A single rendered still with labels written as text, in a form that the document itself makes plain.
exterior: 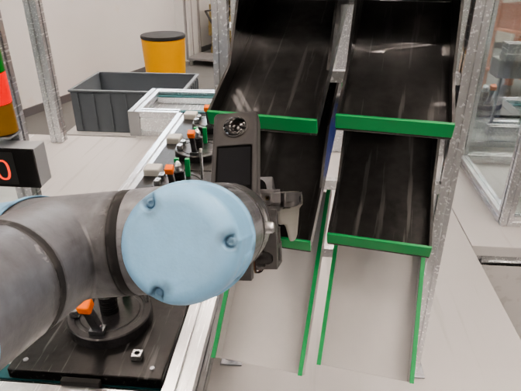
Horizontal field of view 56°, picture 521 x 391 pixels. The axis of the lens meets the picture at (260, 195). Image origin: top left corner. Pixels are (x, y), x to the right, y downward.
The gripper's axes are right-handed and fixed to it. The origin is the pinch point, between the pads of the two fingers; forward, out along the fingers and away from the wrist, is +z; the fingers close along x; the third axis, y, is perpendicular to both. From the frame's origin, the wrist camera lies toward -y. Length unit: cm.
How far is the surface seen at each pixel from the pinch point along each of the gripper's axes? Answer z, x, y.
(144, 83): 223, -100, -63
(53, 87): 106, -90, -38
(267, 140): 13.7, -0.7, -8.2
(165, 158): 79, -39, -9
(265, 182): 0.4, 0.6, -1.6
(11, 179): 14.6, -44.9, -2.9
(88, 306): 5.0, -26.5, 16.0
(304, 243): -0.3, 5.6, 6.2
